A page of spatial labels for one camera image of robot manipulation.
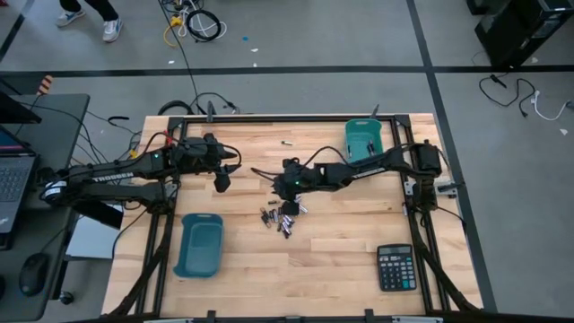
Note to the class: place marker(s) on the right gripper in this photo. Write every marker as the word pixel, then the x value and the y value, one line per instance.
pixel 293 179

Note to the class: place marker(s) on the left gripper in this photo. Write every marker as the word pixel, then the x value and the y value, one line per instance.
pixel 197 154

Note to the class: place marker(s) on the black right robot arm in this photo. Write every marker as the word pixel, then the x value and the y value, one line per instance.
pixel 359 170

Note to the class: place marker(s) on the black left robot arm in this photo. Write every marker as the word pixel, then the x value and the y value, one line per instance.
pixel 112 170

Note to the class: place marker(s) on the green plastic bin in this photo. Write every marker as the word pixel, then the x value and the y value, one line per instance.
pixel 359 148

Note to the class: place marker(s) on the dark blue plastic bin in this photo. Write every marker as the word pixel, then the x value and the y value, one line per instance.
pixel 199 247

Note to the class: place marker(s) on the black desk calculator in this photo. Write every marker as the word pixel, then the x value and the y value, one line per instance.
pixel 397 269

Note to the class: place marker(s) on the black desk leg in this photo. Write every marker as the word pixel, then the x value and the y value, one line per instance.
pixel 103 219

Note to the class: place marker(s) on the grey side desk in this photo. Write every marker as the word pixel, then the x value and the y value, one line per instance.
pixel 58 134

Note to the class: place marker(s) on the person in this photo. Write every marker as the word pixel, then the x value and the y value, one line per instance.
pixel 112 31

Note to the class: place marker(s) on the orange black striped marker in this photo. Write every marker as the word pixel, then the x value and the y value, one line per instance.
pixel 45 85

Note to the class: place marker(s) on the black caster wheel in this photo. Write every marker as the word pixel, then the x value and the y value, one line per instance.
pixel 66 298

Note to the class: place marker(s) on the grey laptop computer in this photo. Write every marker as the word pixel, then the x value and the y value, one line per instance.
pixel 13 179

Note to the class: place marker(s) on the black desk monitor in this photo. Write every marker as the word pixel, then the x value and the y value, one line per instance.
pixel 13 112

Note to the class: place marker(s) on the black computer mouse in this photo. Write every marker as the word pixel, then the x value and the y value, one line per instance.
pixel 33 273

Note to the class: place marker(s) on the black computer tower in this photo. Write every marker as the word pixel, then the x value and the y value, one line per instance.
pixel 515 36

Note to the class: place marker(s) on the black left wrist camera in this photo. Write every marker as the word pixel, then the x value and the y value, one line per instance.
pixel 222 183

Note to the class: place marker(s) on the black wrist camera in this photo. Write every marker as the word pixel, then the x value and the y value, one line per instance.
pixel 222 183
pixel 290 208

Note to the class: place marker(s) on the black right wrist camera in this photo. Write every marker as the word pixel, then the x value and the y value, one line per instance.
pixel 290 208

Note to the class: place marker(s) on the black metal table frame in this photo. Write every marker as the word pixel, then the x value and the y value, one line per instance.
pixel 291 119

